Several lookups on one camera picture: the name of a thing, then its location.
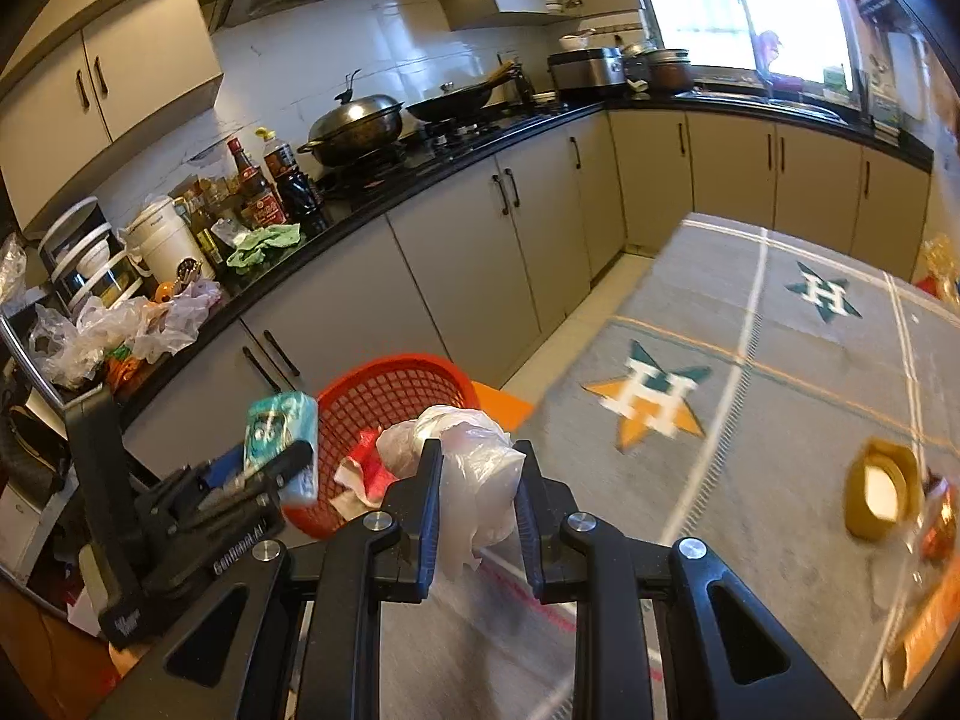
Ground brown clay pot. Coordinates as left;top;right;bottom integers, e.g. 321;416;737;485
644;49;695;94

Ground dark soy sauce bottle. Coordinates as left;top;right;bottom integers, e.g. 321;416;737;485
256;127;327;234

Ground grey star patterned tablecloth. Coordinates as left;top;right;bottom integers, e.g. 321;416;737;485
374;213;960;720

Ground bright kitchen window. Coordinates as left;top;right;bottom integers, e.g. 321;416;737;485
646;0;854;96

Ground red white wet wipe packet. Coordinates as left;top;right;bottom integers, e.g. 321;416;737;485
331;429;397;522

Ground red label sauce bottle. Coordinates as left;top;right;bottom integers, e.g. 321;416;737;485
228;138;286;227

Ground yellow crinkled plastic bag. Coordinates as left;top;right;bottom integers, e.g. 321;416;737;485
916;232;960;312

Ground white plastic bags pile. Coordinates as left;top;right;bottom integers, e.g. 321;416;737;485
28;278;223;388

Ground black frying pan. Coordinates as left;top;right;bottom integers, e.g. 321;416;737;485
407;62;517;124

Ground silver rice cooker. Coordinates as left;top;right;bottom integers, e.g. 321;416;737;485
548;47;628;101

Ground beige kitchen cabinets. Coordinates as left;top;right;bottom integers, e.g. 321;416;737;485
122;124;934;470
2;0;223;238

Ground white electric kettle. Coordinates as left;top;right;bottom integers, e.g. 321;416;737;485
119;195;215;283

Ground orange cardboard box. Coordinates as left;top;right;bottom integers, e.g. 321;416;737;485
882;556;958;695

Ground yellow round tape roll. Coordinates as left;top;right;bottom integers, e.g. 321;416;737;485
843;439;924;543

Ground teal tissue packet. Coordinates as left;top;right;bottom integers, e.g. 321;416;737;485
242;392;319;507

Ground green dish cloth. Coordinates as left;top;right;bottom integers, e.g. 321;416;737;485
226;224;301;273

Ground red plastic mesh basket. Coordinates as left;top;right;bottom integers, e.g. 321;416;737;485
283;355;480;539

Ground steel wok with lid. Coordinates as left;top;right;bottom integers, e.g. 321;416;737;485
296;70;404;169

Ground black kitchen countertop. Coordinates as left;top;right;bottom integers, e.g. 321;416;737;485
117;93;934;427

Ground beige lower kitchen cabinets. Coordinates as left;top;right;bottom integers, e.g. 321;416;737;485
122;124;934;470

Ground white plastic bag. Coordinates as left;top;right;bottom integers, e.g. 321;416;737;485
376;405;524;580

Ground white dish rack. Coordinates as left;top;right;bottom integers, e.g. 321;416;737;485
39;197;143;317

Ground dark snack wrapper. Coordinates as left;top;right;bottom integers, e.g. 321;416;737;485
907;472;958;596

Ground beige upper kitchen cabinets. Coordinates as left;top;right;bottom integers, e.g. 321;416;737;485
2;0;223;238

